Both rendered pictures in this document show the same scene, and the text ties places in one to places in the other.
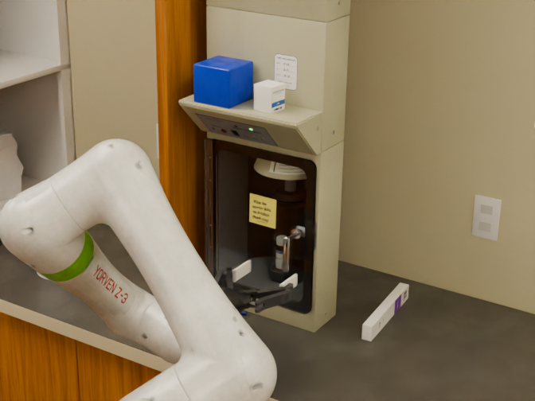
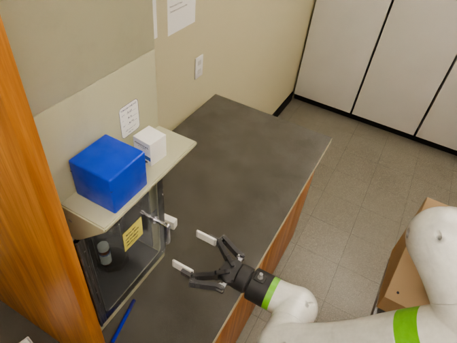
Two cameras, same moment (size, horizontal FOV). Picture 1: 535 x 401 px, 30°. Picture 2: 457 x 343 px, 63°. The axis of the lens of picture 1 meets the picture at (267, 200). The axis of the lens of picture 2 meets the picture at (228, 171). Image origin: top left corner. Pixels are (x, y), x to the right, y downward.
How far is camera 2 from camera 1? 2.17 m
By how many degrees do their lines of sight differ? 80
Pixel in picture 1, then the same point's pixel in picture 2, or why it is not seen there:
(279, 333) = (164, 277)
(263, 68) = (111, 132)
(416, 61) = not seen: hidden behind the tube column
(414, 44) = not seen: hidden behind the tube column
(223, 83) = (141, 169)
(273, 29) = (113, 87)
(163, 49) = (57, 205)
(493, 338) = (175, 171)
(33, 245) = not seen: outside the picture
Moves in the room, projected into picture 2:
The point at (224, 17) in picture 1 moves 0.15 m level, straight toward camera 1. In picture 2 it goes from (59, 116) to (148, 117)
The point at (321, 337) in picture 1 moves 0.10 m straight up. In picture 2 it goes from (171, 252) to (171, 235)
